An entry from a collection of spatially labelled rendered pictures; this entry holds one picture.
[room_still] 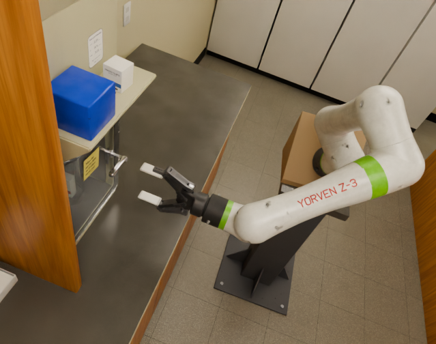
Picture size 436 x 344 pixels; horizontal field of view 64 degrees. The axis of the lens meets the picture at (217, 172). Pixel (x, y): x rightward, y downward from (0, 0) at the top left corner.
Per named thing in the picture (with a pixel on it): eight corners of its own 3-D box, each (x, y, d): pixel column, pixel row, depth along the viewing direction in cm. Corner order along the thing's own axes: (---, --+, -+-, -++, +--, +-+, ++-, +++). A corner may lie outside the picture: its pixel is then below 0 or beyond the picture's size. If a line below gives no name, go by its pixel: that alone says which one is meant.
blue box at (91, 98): (46, 124, 71) (39, 88, 65) (75, 99, 78) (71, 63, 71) (91, 142, 71) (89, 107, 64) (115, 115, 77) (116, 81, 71)
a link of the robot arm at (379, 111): (336, 103, 141) (405, 72, 88) (349, 140, 142) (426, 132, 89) (306, 115, 142) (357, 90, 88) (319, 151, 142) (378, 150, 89)
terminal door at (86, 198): (66, 250, 108) (49, 166, 79) (116, 184, 129) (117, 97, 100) (68, 252, 108) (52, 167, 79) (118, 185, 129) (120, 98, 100)
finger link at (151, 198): (162, 198, 112) (161, 199, 113) (142, 190, 112) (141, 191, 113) (157, 205, 110) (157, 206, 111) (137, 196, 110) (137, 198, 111)
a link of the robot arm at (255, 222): (359, 202, 99) (342, 166, 101) (377, 198, 88) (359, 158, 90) (241, 249, 96) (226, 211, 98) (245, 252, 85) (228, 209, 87)
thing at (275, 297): (295, 251, 247) (361, 168, 182) (286, 316, 214) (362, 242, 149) (231, 227, 248) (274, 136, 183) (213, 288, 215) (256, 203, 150)
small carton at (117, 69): (103, 85, 83) (102, 63, 79) (115, 76, 87) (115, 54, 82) (121, 93, 83) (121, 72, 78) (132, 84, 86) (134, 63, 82)
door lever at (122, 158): (97, 173, 106) (97, 167, 104) (113, 153, 113) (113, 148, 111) (113, 179, 106) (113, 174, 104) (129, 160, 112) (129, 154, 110)
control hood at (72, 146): (44, 162, 77) (37, 128, 70) (117, 89, 99) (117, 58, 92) (91, 181, 76) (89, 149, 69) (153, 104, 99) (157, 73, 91)
